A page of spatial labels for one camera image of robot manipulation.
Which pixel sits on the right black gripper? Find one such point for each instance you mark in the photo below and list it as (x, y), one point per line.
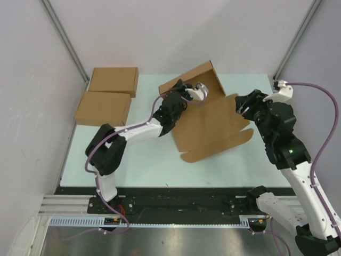
(254, 100)

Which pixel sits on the cardboard box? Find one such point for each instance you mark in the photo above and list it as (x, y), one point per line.
(98, 108)
(115, 80)
(214, 127)

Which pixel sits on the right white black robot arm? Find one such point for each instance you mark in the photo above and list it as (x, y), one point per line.
(316, 230)

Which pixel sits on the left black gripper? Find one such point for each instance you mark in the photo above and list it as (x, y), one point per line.
(180, 87)

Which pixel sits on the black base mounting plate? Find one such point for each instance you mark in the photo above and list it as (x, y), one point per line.
(229, 201)

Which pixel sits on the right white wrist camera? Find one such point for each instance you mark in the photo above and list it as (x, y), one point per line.
(283, 92)

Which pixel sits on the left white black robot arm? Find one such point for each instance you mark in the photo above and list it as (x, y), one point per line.
(106, 149)

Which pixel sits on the left aluminium frame post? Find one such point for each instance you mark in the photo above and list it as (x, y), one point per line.
(58, 27)

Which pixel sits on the aluminium front rail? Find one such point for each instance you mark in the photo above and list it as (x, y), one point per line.
(77, 205)

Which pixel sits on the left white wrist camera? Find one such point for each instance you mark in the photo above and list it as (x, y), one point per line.
(199, 93)

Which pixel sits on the right aluminium frame post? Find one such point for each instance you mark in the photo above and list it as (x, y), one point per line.
(303, 27)

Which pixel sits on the aluminium frame post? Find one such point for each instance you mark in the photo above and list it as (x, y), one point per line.
(303, 27)
(58, 27)

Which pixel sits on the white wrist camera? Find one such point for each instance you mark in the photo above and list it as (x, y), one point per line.
(199, 93)
(283, 92)

